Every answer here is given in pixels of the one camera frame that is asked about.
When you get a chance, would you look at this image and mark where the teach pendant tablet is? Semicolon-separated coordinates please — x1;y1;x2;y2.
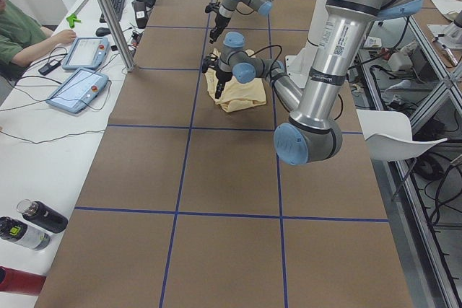
61;37;110;71
45;68;109;114

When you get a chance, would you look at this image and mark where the beige long-sleeve printed shirt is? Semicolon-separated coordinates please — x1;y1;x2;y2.
205;69;266;113

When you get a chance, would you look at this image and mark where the white plastic chair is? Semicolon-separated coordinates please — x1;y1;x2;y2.
357;110;448;162

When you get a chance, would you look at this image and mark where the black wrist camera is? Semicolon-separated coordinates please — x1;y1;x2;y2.
201;53;219;74
204;1;221;14

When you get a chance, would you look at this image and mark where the black computer mouse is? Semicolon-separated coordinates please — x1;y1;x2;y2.
95;27;110;37

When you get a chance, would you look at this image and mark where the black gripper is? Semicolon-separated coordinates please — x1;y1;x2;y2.
214;69;232;99
209;14;228;43

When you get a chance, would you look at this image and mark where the grey aluminium frame post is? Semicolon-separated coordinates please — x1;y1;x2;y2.
97;0;135;72

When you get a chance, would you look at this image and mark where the red bottle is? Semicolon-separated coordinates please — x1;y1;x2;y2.
1;266;46;296

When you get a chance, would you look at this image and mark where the green plastic clamp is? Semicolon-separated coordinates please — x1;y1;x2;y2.
66;14;81;29

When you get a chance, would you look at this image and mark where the black keyboard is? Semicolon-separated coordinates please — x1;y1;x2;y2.
110;0;126;21

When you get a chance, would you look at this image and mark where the black bottle with clear cap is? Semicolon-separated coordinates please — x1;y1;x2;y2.
17;199;68;234

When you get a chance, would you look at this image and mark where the silver bottle with black cap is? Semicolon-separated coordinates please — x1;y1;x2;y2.
1;216;51;251

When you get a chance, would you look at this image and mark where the person in green shirt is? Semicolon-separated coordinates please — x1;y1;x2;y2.
1;0;77;81

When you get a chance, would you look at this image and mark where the near teach pendant tablet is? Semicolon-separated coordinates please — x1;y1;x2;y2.
45;68;109;114

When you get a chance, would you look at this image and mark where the far teach pendant tablet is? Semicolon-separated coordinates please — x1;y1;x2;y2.
61;37;110;71

